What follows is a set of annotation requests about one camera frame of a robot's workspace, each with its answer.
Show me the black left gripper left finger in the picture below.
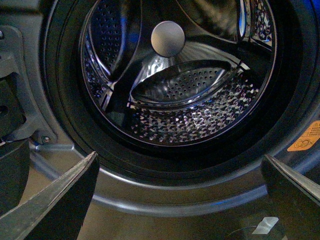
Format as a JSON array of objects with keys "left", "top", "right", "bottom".
[{"left": 0, "top": 151, "right": 100, "bottom": 240}]

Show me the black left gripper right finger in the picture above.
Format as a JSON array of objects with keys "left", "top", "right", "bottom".
[{"left": 261, "top": 154, "right": 320, "bottom": 240}]

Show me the grey front-load washing machine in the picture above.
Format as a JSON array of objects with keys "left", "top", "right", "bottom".
[{"left": 0, "top": 0, "right": 320, "bottom": 240}]

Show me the orange warning sticker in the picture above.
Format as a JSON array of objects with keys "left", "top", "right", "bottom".
[{"left": 287, "top": 120, "right": 320, "bottom": 152}]

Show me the black washer door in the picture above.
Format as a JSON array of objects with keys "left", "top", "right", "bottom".
[{"left": 0, "top": 140, "right": 30, "bottom": 215}]

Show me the steel perforated washer drum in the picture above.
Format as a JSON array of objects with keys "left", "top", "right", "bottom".
[{"left": 79, "top": 0, "right": 277, "bottom": 148}]

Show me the grey door hinge bracket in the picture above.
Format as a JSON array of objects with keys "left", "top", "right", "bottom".
[{"left": 0, "top": 25, "right": 57, "bottom": 144}]

